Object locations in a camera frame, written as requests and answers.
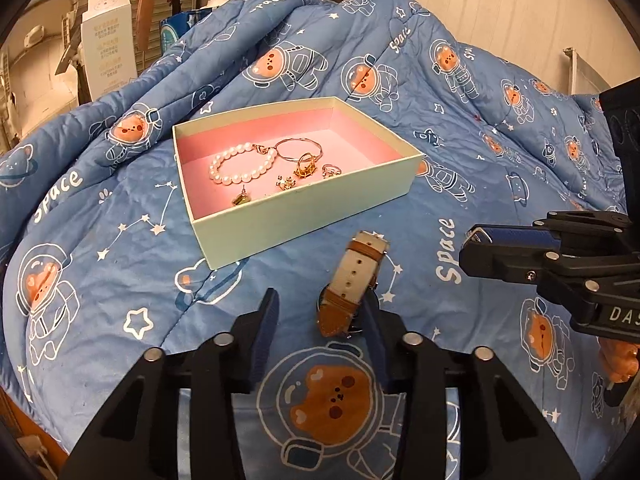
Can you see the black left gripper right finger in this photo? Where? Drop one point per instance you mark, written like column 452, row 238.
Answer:
column 503, row 434

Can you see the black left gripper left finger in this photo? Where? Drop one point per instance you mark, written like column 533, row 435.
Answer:
column 134, row 435

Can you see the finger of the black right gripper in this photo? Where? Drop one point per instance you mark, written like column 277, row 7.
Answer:
column 540, row 234
column 531, row 265

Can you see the watch with brown white strap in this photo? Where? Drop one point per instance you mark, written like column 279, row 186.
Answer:
column 357, row 272

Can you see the rose gold bangle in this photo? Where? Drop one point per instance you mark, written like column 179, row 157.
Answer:
column 294, row 148

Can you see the small gold earring cluster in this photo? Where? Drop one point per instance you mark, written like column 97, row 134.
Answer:
column 285, row 183

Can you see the gold stud earring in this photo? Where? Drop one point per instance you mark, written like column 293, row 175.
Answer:
column 242, row 198

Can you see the operator hand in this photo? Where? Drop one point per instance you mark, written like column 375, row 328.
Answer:
column 619, row 359

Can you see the blue astronaut bear quilt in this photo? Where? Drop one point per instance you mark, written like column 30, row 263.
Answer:
column 100, row 262

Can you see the green box pink interior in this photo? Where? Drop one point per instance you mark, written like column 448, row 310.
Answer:
column 364, row 164

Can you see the white printed cardboard box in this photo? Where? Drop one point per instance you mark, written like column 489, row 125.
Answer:
column 107, row 44

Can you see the blue tissue pack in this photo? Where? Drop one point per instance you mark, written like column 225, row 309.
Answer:
column 174, row 27

